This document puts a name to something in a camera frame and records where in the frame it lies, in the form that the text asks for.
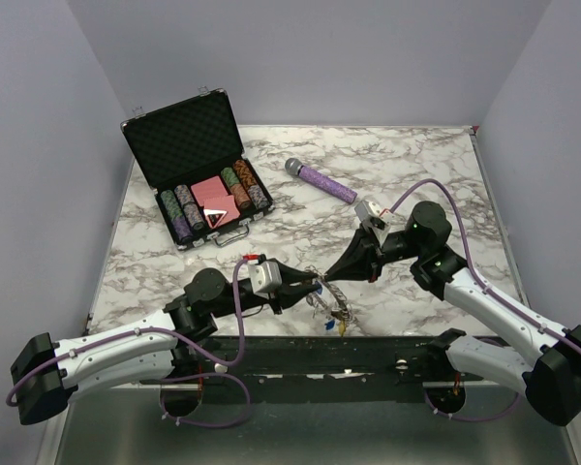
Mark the red playing card deck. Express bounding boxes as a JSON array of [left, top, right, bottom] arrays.
[[191, 175, 240, 228]]

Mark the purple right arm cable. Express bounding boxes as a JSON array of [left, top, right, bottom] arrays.
[[389, 177, 581, 423]]

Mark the round metal key ring disc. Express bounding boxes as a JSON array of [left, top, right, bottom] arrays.
[[305, 265, 354, 337]]

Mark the purple glitter microphone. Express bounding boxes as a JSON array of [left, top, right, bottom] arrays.
[[285, 158, 357, 204]]

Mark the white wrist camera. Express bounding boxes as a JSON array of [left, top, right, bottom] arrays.
[[245, 255, 283, 295], [354, 200, 394, 247]]

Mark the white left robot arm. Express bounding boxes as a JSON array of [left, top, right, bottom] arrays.
[[6, 256, 320, 425]]

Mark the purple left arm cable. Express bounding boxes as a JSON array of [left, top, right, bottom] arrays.
[[5, 259, 251, 429]]

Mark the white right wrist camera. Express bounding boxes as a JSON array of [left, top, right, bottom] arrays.
[[354, 200, 394, 247]]

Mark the black poker chip case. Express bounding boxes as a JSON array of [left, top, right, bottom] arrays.
[[121, 89, 274, 250]]

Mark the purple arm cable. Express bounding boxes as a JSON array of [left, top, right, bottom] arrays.
[[5, 259, 251, 429], [389, 177, 581, 423]]

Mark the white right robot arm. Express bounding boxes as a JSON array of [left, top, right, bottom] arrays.
[[322, 201, 581, 426]]

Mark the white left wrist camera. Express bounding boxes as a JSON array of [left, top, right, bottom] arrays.
[[245, 255, 283, 295]]

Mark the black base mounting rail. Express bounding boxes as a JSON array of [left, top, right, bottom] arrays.
[[139, 333, 485, 406]]

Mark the all in triangle button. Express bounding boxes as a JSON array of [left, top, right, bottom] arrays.
[[202, 208, 228, 229]]

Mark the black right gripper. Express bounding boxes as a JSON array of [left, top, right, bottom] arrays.
[[324, 223, 425, 283]]

